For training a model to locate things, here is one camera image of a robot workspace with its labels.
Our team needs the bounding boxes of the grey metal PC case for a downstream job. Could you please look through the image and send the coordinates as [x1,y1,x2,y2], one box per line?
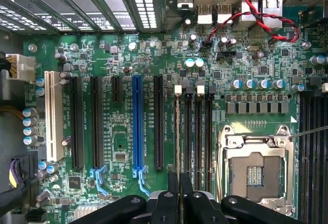
[0,0,328,224]

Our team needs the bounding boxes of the RAM slot with white latches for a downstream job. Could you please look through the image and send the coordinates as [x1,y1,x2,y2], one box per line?
[196,85,206,191]
[173,85,182,175]

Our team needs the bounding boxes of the light blue slot latch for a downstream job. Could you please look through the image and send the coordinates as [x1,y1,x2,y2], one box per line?
[89,165,108,196]
[132,165,151,197]

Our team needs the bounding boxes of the thin metal locking lever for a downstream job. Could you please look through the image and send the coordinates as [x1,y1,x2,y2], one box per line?
[289,125,328,140]

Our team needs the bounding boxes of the white power connector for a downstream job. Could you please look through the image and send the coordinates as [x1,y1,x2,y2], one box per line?
[5,53,36,83]

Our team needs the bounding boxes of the metal ethernet port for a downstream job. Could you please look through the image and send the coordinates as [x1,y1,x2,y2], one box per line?
[260,0,284,29]

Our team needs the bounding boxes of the short black expansion slot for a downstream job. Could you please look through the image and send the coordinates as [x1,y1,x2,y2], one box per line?
[111,76,122,104]

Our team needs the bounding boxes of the metal CPU socket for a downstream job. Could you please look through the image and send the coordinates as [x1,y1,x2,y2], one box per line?
[217,124,295,217]

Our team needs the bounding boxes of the red black twisted wire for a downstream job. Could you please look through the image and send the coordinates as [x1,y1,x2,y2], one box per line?
[203,0,300,47]

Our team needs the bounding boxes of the green motherboard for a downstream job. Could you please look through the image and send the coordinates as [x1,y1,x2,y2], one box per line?
[23,0,328,224]

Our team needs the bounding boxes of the long black expansion slot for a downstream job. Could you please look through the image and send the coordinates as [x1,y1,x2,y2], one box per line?
[91,76,104,169]
[70,76,84,170]
[153,76,164,171]

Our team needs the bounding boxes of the white expansion slot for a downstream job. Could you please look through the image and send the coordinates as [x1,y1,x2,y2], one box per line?
[44,70,64,162]

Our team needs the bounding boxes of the blue expansion slot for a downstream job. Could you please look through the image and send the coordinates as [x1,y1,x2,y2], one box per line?
[132,75,144,171]

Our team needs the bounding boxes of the black connector purple wires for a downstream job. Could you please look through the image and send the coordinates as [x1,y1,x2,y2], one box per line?
[9,153,39,190]

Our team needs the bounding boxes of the RAM slot with black latches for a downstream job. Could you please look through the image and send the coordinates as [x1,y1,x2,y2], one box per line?
[206,85,216,193]
[184,85,194,181]

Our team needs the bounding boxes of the silver finned heat sink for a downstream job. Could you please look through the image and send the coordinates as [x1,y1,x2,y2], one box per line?
[73,205,108,224]

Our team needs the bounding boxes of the black sleeved cable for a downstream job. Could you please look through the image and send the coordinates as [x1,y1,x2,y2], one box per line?
[0,177,39,216]

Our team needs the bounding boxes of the yellow braided wire bundle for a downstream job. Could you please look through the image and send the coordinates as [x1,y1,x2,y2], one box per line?
[0,105,25,122]

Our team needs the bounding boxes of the black SATA connector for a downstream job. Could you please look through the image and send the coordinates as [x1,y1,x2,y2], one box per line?
[25,210,47,222]

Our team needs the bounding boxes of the large metal port block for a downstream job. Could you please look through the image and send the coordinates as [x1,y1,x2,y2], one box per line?
[233,0,260,31]

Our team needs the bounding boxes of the metal USB port stack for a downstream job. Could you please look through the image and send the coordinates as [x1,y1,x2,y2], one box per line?
[196,3,213,25]
[216,3,233,25]

